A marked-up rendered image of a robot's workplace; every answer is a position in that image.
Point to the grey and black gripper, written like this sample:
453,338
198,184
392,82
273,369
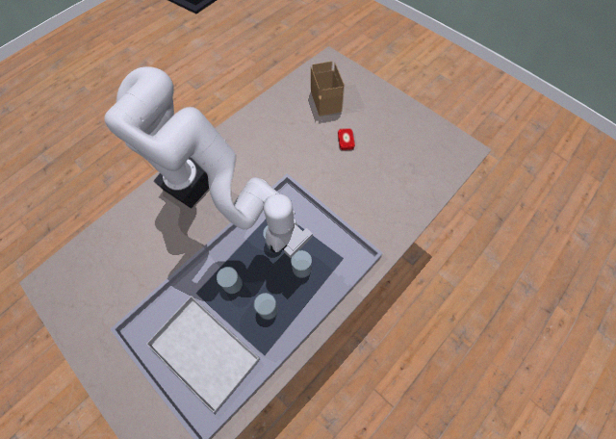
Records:
276,243

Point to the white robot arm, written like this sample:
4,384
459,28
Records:
146,96

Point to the brown cardboard box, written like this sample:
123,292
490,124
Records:
328,87

